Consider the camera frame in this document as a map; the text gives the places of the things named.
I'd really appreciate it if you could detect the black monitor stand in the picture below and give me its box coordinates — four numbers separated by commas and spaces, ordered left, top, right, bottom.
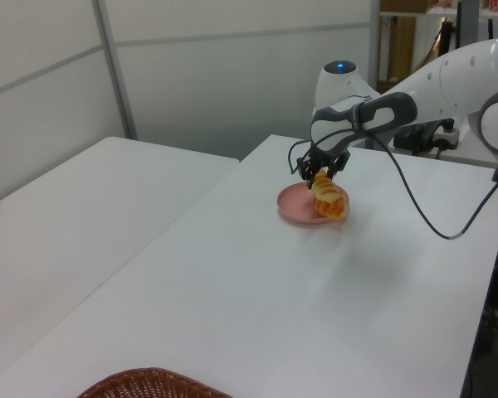
439, 19, 456, 57

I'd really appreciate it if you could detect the wooden cabinet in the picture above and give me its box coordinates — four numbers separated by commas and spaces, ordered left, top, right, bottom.
377, 18, 418, 95

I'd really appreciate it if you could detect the black power box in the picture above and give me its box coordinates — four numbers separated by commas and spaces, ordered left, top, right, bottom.
393, 123, 437, 157

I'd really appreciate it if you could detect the brown woven basket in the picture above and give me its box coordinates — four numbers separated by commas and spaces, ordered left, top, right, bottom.
76, 366, 233, 398

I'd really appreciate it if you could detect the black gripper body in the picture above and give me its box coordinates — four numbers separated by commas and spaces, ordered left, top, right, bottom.
306, 149, 352, 165

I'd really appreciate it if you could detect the emergency stop button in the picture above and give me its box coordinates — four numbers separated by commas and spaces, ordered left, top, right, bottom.
432, 117, 461, 151

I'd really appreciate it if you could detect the grey partition post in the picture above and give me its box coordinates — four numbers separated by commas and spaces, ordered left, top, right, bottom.
91, 0, 139, 141

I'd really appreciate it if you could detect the braided bread loaf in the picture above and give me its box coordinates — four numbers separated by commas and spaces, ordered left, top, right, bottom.
313, 195, 350, 221

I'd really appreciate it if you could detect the striped bread roll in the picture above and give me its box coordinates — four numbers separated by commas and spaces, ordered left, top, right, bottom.
309, 167, 343, 204

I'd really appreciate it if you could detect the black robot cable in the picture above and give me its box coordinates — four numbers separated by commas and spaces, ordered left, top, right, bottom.
286, 104, 498, 241

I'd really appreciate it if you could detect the pink plate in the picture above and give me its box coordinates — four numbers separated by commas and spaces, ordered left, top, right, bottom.
276, 183, 351, 226

